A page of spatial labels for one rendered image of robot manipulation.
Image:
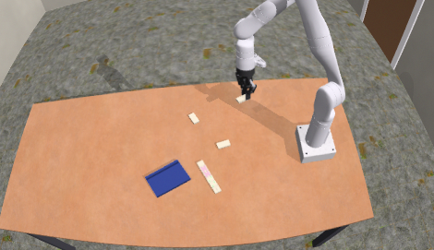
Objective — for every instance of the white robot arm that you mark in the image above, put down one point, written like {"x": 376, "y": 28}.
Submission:
{"x": 319, "y": 40}

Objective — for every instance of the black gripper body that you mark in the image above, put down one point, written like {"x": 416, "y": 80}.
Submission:
{"x": 248, "y": 75}

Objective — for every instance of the dark blue book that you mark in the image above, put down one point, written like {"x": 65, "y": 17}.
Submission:
{"x": 167, "y": 178}

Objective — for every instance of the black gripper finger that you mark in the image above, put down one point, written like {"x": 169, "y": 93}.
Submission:
{"x": 239, "y": 81}
{"x": 251, "y": 87}

